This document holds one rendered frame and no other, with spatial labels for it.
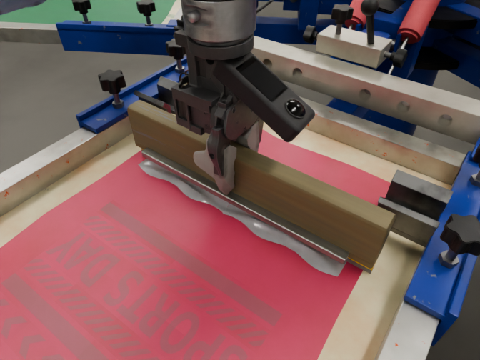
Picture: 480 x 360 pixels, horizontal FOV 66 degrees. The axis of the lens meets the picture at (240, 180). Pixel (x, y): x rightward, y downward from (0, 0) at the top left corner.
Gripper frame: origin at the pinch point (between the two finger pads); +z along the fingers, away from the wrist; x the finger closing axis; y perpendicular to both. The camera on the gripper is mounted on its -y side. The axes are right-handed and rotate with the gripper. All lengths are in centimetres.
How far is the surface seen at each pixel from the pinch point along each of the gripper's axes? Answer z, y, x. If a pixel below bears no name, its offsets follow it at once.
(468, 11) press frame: -1, -12, -83
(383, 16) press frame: -5, 2, -59
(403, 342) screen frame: 1.6, -26.0, 8.6
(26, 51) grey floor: 94, 301, -108
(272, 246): 4.9, -8.0, 3.8
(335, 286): 5.1, -17.4, 4.5
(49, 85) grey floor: 95, 236, -86
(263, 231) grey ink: 4.6, -5.8, 2.5
